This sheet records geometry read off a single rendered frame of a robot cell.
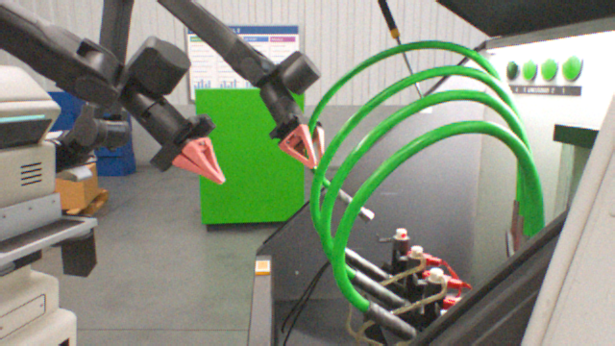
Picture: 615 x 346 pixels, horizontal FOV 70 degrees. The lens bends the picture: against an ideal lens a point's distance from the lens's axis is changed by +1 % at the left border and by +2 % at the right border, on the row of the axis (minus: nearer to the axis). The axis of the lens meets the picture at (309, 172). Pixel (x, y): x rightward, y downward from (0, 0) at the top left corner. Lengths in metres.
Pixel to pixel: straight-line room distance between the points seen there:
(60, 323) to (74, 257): 0.15
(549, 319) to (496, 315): 0.04
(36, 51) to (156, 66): 0.15
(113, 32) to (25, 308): 0.66
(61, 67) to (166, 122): 0.15
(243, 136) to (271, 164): 0.35
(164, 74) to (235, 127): 3.26
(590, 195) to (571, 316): 0.09
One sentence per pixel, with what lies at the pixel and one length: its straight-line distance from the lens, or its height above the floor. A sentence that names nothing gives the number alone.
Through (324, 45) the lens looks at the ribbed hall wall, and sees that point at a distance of 7.13.
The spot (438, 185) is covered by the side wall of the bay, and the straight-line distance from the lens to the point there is 1.10.
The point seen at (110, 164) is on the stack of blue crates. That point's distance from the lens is 7.00.
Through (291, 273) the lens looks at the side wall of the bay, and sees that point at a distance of 1.09.
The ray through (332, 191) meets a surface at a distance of 0.54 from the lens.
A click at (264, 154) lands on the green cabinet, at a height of 0.72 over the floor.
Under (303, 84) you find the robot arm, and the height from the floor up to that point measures 1.35.
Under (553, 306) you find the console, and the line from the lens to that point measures 0.43.
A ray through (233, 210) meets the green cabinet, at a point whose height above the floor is 0.20.
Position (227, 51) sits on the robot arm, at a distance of 0.95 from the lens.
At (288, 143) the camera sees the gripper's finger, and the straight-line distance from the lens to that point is 0.84.
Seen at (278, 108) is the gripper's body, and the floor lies 1.31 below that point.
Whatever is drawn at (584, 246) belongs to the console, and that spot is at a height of 1.23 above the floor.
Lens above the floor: 1.36
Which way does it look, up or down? 12 degrees down
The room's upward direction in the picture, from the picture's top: straight up
